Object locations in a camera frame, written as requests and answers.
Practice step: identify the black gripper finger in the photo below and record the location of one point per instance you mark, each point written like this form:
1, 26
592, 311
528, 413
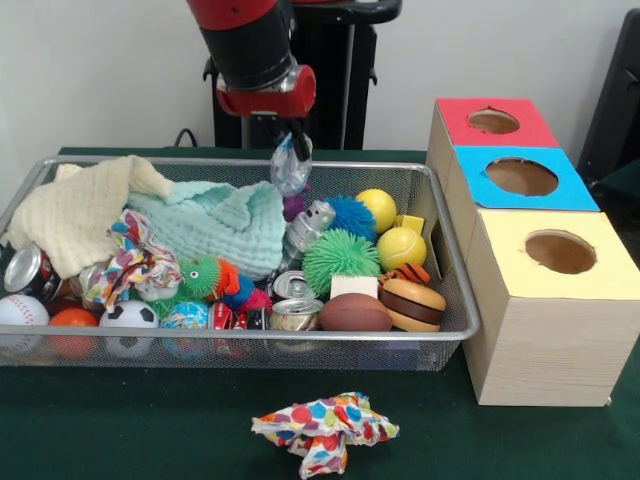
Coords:
302, 142
276, 132

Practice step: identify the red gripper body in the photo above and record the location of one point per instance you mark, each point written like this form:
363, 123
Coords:
270, 102

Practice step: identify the clear plastic wrapper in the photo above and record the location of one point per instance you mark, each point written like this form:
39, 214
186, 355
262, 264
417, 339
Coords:
287, 170

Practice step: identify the small blue spiky ball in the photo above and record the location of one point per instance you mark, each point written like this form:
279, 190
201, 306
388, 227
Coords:
352, 215

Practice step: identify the teal knitted cloth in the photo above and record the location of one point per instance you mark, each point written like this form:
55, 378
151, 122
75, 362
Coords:
225, 235

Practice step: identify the small green spiky ball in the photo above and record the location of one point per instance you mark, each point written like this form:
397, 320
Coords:
340, 257

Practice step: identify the polka dot cloth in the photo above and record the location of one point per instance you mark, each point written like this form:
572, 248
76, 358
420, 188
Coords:
325, 420
135, 260

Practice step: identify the cream knitted cloth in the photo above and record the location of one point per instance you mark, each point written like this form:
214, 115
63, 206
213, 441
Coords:
70, 215

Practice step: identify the shallow clear mesh bin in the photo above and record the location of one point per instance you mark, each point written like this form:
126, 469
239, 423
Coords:
410, 356

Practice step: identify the wooden box with three holes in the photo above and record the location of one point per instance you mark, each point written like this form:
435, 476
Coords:
550, 340

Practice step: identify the yellow smiley ball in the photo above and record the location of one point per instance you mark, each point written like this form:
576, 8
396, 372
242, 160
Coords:
376, 207

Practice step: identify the green and orange spiky toy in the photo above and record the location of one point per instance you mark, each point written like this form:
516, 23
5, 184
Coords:
205, 275

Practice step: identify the brown toy football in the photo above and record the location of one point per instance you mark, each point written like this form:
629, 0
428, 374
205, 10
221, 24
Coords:
356, 312

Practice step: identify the wooden burger toy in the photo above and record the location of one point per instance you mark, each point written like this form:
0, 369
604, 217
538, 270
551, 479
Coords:
415, 305

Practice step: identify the black and white soccer ball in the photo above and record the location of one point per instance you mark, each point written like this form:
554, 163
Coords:
128, 315

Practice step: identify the black upright panel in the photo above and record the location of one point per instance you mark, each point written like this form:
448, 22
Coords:
615, 100

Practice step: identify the dark green table cloth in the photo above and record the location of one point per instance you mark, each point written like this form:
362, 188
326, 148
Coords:
620, 190
150, 425

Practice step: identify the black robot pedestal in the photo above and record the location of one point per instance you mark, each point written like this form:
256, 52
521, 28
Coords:
350, 75

